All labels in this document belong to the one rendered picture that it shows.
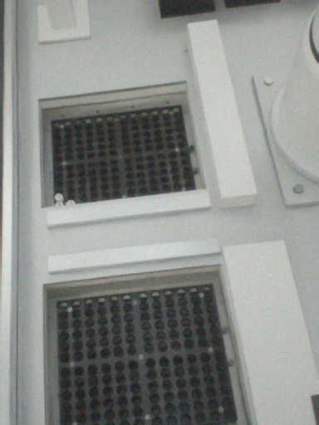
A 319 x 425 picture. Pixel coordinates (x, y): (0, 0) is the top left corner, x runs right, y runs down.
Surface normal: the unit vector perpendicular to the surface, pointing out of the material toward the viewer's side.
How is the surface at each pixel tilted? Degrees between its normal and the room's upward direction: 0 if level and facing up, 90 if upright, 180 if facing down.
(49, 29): 0
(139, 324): 0
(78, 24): 0
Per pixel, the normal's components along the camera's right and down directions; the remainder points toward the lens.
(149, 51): -0.08, -0.45
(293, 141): -0.88, 0.45
